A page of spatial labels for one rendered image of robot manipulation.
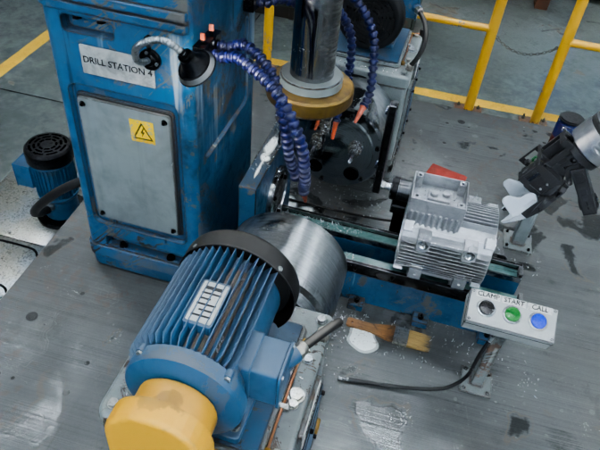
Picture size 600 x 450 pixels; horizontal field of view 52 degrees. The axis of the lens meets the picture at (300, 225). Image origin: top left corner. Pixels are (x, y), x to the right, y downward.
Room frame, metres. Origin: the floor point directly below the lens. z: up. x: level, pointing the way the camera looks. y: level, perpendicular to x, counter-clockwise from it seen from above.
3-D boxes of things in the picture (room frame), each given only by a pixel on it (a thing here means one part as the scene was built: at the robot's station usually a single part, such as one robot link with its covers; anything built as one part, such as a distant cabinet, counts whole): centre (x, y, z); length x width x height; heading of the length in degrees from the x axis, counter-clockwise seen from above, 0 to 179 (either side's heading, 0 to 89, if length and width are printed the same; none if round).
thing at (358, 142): (1.43, -0.10, 1.04); 0.41 x 0.25 x 0.25; 168
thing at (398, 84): (1.69, -0.15, 0.99); 0.35 x 0.31 x 0.37; 168
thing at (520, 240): (1.29, -0.62, 1.01); 0.08 x 0.08 x 0.42; 78
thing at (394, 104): (1.22, -0.18, 1.12); 0.04 x 0.03 x 0.26; 78
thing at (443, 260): (1.05, -0.34, 1.01); 0.20 x 0.19 x 0.19; 79
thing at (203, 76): (0.93, 0.24, 1.46); 0.18 x 0.11 x 0.13; 78
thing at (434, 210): (1.05, -0.30, 1.11); 0.12 x 0.11 x 0.07; 79
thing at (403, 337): (0.92, -0.24, 0.80); 0.21 x 0.05 x 0.01; 78
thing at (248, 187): (1.14, 0.12, 0.97); 0.30 x 0.11 x 0.34; 168
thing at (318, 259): (0.76, 0.04, 1.04); 0.37 x 0.25 x 0.25; 168
